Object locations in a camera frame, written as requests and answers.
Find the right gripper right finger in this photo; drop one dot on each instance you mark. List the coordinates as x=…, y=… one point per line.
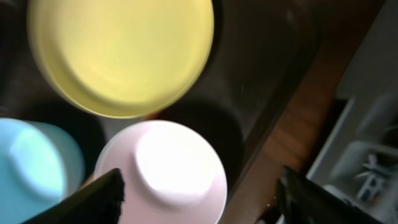
x=300, y=200

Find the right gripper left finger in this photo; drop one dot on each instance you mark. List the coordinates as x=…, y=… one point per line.
x=98, y=202

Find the light blue bowl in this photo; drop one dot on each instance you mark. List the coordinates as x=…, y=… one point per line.
x=41, y=164

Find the pink white bowl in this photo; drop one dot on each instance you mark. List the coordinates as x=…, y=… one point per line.
x=171, y=174

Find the grey dishwasher rack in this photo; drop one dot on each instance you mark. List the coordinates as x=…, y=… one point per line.
x=358, y=162

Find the yellow plate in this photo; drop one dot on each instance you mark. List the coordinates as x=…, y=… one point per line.
x=121, y=59

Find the dark brown serving tray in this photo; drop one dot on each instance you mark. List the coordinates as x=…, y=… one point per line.
x=260, y=52

